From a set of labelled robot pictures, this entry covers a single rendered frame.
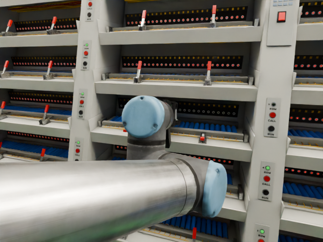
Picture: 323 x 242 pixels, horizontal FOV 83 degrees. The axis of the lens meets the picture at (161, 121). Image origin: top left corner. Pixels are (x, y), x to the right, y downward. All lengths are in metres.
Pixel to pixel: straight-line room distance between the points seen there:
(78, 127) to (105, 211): 0.66
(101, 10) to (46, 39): 0.29
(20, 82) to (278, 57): 1.05
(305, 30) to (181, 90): 0.42
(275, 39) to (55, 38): 0.86
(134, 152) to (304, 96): 0.54
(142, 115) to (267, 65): 0.46
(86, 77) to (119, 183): 0.67
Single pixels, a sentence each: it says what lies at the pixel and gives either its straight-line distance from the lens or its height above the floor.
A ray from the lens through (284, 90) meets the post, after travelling 0.69.
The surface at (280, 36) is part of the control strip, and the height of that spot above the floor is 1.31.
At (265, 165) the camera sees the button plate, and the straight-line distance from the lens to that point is 0.68.
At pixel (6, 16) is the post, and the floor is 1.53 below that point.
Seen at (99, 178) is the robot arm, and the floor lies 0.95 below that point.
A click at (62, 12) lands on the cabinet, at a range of 1.32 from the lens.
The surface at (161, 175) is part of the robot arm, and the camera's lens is 0.24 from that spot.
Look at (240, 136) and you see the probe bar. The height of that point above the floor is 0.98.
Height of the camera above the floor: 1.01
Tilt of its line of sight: level
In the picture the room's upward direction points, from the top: 5 degrees clockwise
